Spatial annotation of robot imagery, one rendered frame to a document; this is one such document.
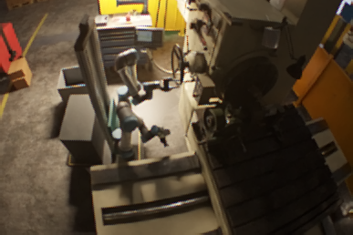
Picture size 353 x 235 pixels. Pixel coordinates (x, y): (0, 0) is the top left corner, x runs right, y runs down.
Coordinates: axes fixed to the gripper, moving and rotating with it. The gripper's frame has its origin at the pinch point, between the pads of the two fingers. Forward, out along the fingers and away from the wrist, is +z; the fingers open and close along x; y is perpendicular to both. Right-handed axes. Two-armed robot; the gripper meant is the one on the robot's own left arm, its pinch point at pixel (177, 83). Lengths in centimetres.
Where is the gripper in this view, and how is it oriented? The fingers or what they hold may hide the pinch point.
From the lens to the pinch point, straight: 180.0
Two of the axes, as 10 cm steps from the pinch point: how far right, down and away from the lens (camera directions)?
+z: 9.7, -1.3, 2.3
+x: 0.0, 8.7, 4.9
